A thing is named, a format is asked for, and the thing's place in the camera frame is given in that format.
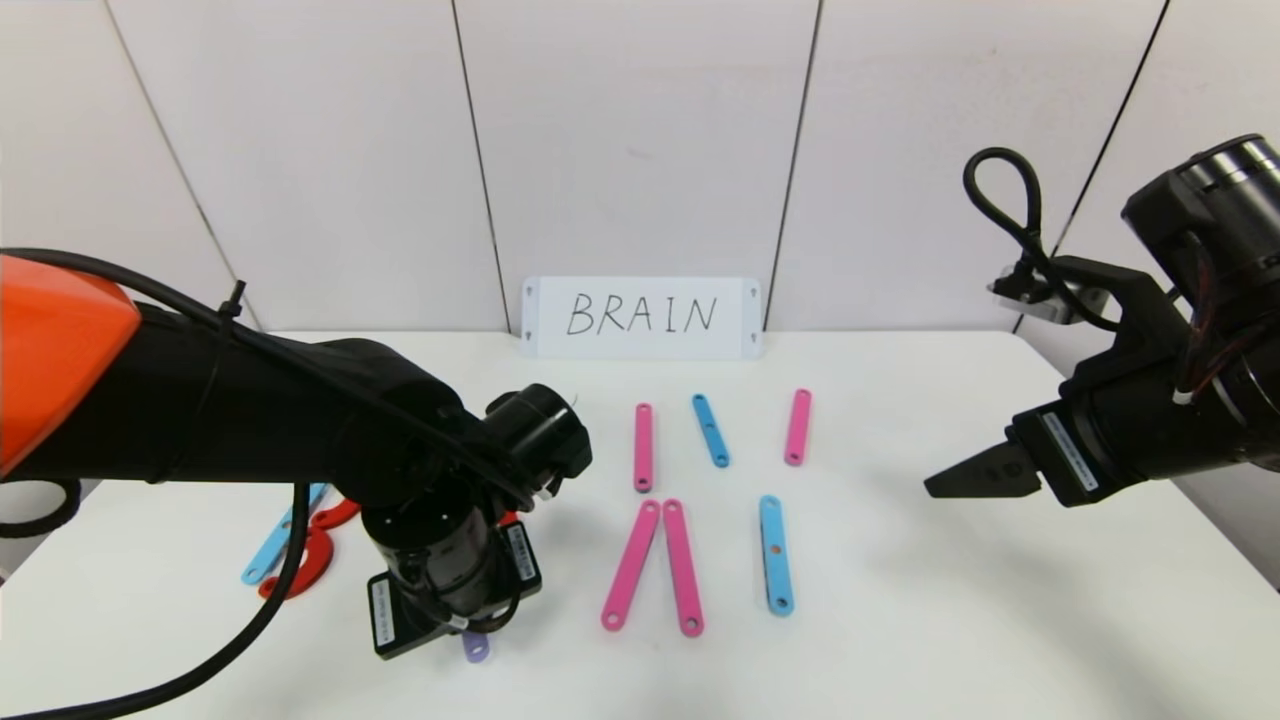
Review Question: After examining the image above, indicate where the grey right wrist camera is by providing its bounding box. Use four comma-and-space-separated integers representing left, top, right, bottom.
990, 272, 1066, 321

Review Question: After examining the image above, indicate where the looped black camera cable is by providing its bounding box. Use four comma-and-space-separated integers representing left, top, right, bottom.
965, 147, 1063, 291

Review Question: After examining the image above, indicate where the blue bar with orange dot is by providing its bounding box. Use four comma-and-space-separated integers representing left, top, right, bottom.
758, 495, 796, 616

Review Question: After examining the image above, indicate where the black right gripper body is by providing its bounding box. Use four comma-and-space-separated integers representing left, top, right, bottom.
1005, 367, 1245, 509

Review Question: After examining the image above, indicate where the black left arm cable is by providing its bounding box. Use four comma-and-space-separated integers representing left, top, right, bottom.
0, 480, 311, 720

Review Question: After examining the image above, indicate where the white BRAIN word sign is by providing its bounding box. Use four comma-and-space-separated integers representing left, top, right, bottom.
521, 278, 763, 361

